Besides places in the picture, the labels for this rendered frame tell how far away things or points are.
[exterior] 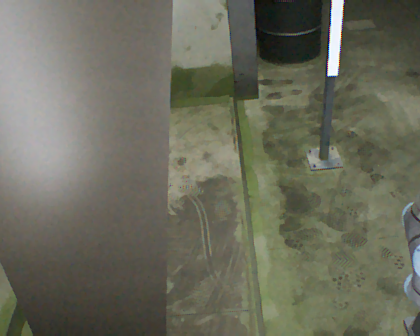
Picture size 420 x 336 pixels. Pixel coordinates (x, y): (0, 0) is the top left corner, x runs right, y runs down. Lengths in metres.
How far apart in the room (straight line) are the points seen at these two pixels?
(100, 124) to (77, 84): 0.07
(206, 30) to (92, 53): 2.34
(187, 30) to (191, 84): 0.43
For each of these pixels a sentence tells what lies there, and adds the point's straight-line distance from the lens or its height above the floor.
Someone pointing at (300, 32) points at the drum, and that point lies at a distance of 3.49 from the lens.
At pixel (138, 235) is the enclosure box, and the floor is 1.06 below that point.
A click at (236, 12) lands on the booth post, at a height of 0.70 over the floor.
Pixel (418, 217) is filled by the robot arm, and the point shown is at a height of 0.87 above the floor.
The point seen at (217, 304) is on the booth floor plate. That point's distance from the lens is 1.86.
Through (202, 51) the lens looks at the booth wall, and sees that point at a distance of 2.95.
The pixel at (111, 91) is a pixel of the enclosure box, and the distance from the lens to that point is 0.60.
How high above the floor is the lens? 1.65
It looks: 41 degrees down
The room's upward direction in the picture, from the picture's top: 9 degrees counter-clockwise
